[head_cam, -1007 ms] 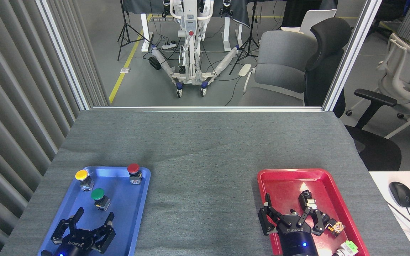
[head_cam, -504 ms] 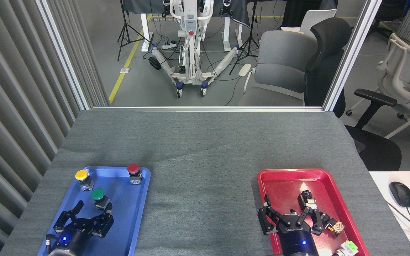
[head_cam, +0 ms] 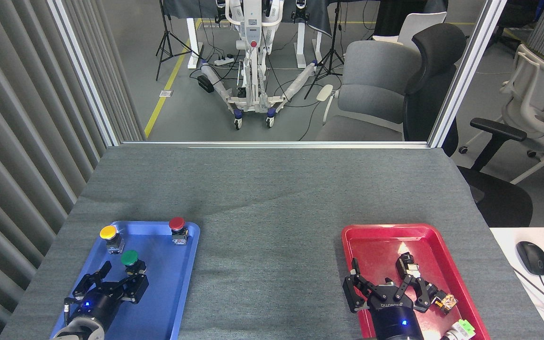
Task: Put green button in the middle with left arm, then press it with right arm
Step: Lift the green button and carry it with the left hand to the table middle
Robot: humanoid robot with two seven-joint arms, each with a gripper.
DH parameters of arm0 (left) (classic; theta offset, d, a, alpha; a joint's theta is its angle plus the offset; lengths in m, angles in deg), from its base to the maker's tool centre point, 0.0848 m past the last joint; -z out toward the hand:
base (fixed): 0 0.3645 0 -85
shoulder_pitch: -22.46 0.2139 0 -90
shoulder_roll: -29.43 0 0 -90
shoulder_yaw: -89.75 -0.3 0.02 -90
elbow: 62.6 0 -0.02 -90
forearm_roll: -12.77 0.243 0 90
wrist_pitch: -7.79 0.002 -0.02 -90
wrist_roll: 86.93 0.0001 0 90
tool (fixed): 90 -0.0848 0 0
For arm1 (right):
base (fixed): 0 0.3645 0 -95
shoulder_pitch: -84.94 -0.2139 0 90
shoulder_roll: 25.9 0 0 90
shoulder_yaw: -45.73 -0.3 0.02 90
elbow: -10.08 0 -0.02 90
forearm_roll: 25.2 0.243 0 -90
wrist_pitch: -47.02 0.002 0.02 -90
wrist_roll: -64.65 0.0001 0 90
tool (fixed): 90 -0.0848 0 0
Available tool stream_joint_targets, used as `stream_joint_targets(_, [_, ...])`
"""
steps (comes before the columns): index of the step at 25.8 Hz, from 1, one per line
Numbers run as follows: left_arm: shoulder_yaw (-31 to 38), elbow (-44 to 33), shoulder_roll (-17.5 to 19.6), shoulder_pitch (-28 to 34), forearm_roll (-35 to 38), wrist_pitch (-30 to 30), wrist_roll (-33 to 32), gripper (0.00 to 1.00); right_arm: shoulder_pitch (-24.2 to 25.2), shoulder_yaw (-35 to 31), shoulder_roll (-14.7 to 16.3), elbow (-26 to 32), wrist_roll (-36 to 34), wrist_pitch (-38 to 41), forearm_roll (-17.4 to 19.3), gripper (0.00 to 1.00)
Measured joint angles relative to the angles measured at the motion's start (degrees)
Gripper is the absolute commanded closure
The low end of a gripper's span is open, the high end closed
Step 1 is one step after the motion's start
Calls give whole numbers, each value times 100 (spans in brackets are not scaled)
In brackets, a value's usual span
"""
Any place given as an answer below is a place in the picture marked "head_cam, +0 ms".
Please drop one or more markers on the grey office chair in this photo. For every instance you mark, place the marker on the grey office chair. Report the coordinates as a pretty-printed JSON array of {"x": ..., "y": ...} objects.
[{"x": 376, "y": 71}]

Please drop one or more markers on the blue plastic tray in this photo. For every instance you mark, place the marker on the blue plastic tray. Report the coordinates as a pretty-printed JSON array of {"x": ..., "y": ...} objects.
[{"x": 168, "y": 283}]

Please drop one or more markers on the black computer mouse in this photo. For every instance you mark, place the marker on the black computer mouse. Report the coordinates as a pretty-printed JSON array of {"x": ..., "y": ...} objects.
[{"x": 532, "y": 257}]

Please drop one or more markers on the red push button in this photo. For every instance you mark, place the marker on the red push button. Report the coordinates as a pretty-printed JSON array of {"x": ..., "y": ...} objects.
[{"x": 176, "y": 223}]

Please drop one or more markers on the white mesh office chair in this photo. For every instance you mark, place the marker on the white mesh office chair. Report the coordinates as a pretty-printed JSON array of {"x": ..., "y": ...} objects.
[{"x": 536, "y": 89}]

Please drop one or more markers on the black office chair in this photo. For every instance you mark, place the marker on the black office chair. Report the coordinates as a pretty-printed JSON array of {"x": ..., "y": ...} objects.
[{"x": 437, "y": 52}]

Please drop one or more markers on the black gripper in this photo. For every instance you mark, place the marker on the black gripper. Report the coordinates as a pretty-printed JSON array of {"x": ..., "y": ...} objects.
[
  {"x": 95, "y": 307},
  {"x": 395, "y": 321}
]

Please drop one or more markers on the black switch with amber base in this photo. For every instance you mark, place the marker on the black switch with amber base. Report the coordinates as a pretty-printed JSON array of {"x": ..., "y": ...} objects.
[{"x": 446, "y": 302}]

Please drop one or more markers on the metal floor socket plate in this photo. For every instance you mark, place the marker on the metal floor socket plate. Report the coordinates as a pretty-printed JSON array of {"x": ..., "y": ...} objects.
[{"x": 166, "y": 93}]

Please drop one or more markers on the black tripod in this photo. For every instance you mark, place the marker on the black tripod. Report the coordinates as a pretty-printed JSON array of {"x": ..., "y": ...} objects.
[
  {"x": 165, "y": 33},
  {"x": 332, "y": 52}
]

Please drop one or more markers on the silver switch with green base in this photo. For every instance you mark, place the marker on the silver switch with green base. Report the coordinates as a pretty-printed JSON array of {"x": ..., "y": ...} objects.
[
  {"x": 388, "y": 282},
  {"x": 463, "y": 328}
]

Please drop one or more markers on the silver frame crossbar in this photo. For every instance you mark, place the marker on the silver frame crossbar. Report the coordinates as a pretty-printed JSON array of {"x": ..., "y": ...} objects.
[{"x": 276, "y": 144}]

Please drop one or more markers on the yellow push button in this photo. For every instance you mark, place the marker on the yellow push button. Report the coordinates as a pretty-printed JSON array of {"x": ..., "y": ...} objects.
[{"x": 108, "y": 232}]

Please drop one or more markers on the white chair backrest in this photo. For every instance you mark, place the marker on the white chair backrest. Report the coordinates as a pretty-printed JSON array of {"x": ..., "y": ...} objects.
[{"x": 423, "y": 23}]

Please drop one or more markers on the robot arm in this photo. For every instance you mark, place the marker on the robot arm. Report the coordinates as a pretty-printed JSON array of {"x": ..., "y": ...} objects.
[{"x": 80, "y": 329}]

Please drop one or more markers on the black switch with white base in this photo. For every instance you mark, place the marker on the black switch with white base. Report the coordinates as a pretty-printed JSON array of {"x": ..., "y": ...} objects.
[{"x": 411, "y": 268}]

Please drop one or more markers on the green push button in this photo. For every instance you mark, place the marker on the green push button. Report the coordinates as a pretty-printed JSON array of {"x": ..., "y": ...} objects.
[{"x": 129, "y": 258}]

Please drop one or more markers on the black power adapter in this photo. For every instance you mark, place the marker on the black power adapter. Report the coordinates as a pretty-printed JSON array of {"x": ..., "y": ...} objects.
[{"x": 205, "y": 84}]

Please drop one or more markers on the white desk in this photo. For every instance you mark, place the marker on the white desk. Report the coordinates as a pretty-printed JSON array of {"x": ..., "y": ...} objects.
[{"x": 508, "y": 245}]

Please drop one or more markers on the silver frame post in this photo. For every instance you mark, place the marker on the silver frame post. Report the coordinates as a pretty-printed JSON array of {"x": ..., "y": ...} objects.
[
  {"x": 468, "y": 71},
  {"x": 83, "y": 71}
]

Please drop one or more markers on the black cloth covered desk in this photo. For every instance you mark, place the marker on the black cloth covered desk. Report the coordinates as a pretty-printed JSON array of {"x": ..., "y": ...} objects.
[{"x": 317, "y": 16}]

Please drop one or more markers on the white power strip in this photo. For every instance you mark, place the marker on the white power strip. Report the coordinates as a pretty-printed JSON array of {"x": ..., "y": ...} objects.
[{"x": 224, "y": 61}]

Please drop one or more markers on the white wheeled stand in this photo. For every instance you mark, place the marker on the white wheeled stand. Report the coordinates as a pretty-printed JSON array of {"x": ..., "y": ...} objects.
[{"x": 253, "y": 28}]

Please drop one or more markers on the red plastic tray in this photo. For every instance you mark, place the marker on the red plastic tray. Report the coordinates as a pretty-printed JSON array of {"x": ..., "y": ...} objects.
[{"x": 423, "y": 241}]

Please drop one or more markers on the grey slatted wall panel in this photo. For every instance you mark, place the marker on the grey slatted wall panel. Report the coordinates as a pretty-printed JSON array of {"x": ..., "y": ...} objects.
[{"x": 17, "y": 118}]

